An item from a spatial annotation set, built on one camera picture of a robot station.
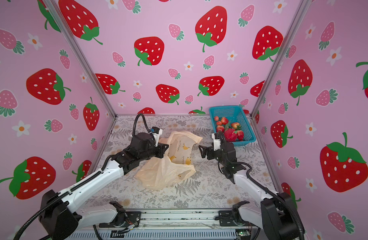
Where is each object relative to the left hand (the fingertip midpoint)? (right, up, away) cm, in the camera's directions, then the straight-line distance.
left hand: (169, 145), depth 77 cm
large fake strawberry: (+38, +15, +36) cm, 54 cm away
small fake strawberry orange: (+33, +9, +30) cm, 45 cm away
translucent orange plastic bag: (+4, -10, -4) cm, 11 cm away
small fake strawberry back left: (+32, +17, +37) cm, 52 cm away
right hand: (+19, 0, +6) cm, 20 cm away
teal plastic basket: (+47, +21, +41) cm, 66 cm away
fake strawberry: (+45, +11, +31) cm, 56 cm away
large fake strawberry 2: (+47, +5, +27) cm, 54 cm away
